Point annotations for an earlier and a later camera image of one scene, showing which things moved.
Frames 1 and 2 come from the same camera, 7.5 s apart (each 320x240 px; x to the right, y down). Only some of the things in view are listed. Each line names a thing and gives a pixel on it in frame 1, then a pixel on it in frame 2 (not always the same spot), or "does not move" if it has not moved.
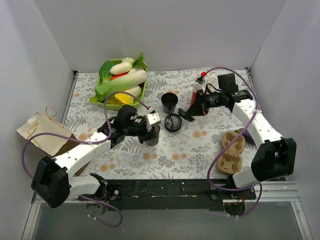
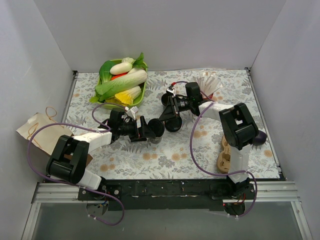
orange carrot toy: (115, 76) does not move
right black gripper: (199, 107) -> (172, 106)
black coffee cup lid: (172, 122) does not move
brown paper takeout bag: (54, 145) does not move
